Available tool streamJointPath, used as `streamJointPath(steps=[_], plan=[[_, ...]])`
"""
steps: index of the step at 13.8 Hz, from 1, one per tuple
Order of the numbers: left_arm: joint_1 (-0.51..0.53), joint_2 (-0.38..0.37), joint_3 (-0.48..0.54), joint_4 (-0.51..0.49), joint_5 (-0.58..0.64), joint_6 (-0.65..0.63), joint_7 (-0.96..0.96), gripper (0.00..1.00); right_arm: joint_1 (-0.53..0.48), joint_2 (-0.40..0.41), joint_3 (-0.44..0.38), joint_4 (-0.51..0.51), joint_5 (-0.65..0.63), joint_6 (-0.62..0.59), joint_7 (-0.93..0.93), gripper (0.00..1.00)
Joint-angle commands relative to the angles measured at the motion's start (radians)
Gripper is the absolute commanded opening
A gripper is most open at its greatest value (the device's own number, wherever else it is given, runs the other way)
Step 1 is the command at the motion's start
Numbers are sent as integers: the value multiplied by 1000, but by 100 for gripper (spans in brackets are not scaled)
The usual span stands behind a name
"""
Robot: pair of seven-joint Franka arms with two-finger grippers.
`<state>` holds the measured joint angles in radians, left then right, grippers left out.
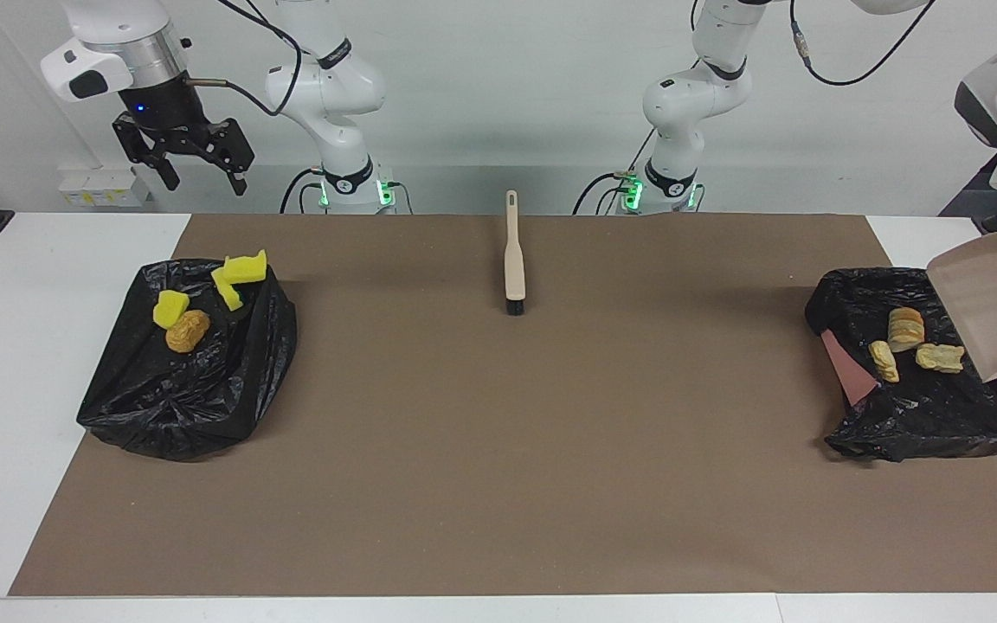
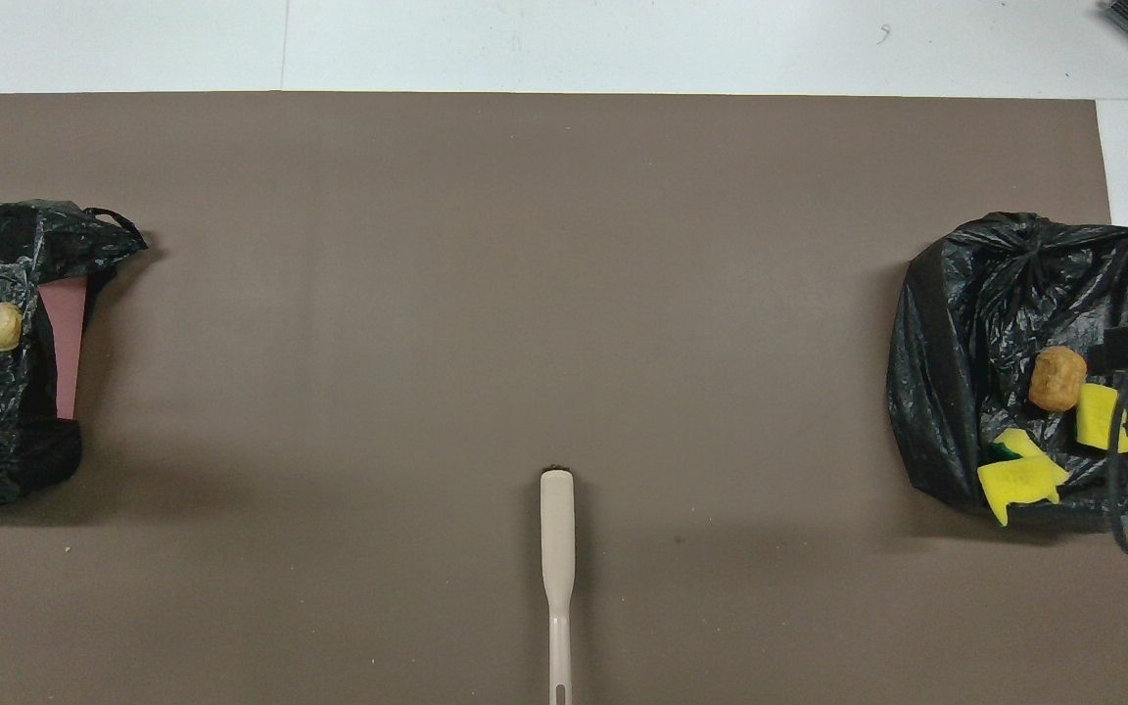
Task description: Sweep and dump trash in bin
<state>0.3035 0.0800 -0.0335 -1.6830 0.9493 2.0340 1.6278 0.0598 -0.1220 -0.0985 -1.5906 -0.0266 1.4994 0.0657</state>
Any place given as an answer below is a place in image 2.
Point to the yellow sponge piece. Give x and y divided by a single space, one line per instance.
1095 416
1014 482

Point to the brown bread roll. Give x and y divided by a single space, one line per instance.
1057 380

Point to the brown table mat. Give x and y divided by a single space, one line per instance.
623 196

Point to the yellow sponge with green scourer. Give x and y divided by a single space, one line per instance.
1022 444

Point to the beige hand brush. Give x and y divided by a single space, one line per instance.
558 529

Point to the pink plastic bin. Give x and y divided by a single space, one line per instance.
65 333

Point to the golden croissant piece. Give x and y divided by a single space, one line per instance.
4 328

